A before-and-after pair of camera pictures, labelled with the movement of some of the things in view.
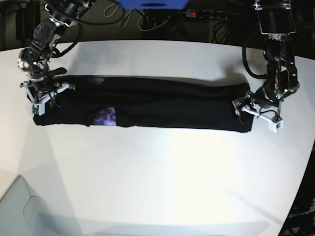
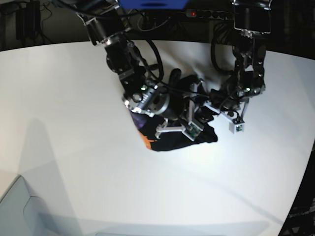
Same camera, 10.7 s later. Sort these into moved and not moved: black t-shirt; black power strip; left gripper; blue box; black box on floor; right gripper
Moved: right gripper; left gripper; black t-shirt
Not moved: black power strip; blue box; black box on floor
